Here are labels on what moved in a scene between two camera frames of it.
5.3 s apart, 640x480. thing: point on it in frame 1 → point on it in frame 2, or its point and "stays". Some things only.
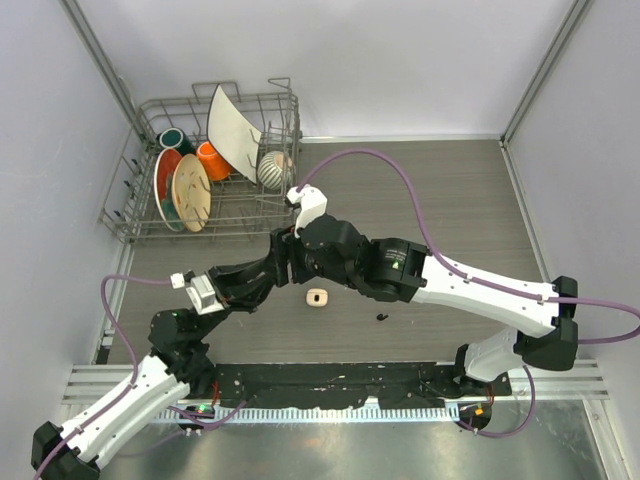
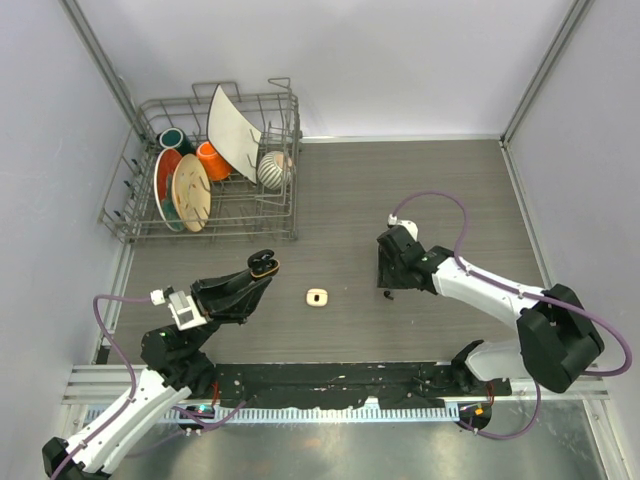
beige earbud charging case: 317,297 stays
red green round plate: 164,167 stays
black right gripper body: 287,247 → 390,273
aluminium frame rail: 82,384 stays
